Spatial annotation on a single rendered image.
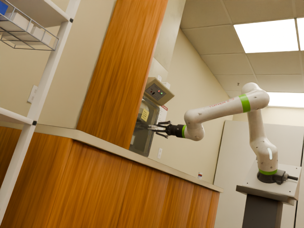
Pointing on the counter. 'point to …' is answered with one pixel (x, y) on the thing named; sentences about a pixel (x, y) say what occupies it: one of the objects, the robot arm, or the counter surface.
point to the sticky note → (144, 115)
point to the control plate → (155, 92)
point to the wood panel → (122, 71)
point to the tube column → (168, 32)
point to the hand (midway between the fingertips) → (153, 127)
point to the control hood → (160, 88)
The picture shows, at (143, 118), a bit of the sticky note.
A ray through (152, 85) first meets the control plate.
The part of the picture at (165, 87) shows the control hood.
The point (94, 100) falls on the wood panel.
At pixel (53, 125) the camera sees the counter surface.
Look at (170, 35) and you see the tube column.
